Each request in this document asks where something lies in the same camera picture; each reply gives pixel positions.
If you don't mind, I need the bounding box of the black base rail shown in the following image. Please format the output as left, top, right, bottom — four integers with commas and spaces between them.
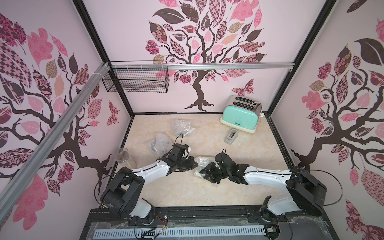
84, 205, 328, 228

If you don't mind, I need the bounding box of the black wire basket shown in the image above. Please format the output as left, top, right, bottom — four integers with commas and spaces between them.
103, 60, 170, 93

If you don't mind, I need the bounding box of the black corner frame post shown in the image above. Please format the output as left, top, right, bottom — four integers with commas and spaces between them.
73, 0, 135, 119

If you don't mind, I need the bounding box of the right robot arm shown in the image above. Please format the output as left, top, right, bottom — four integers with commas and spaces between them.
200, 153, 327, 222

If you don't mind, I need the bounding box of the white slotted cable duct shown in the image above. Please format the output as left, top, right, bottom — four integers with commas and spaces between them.
91, 226, 266, 240

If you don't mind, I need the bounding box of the aluminium rail back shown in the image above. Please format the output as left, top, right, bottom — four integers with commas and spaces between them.
112, 62, 295, 71

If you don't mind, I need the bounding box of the mint green toaster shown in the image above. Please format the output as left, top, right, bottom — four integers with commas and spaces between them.
220, 95, 263, 134

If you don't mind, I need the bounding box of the aluminium rail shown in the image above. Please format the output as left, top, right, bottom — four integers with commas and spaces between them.
112, 62, 295, 71
1, 63, 110, 223

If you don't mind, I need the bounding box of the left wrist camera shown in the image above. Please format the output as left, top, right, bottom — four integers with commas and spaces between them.
171, 144, 191, 159

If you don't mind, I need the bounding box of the grey tape dispenser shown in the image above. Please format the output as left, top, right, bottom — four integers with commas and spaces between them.
225, 129, 239, 145

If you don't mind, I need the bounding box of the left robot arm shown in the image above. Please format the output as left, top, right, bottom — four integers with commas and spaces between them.
100, 157, 198, 222

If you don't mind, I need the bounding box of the clear drinking glass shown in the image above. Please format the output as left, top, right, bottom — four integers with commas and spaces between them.
116, 148, 137, 170

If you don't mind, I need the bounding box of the aluminium rail left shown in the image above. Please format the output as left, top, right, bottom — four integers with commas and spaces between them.
1, 63, 110, 223

